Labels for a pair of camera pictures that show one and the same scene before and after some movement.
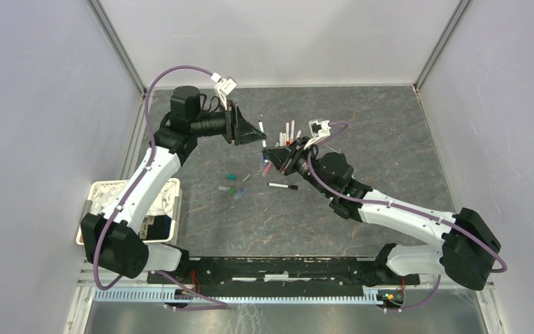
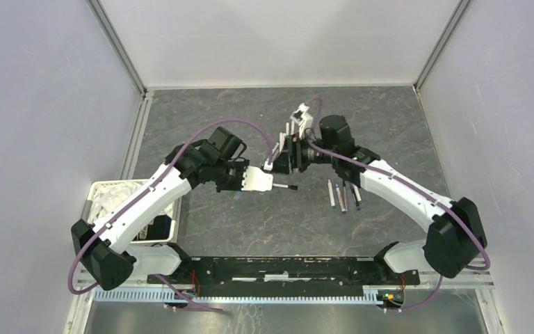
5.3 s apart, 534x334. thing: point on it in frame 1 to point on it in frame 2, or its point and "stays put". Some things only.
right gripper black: x=279 y=156 stays put
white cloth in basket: x=163 y=204 stays put
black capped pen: x=294 y=187 stays put
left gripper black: x=238 y=131 to x=238 y=186
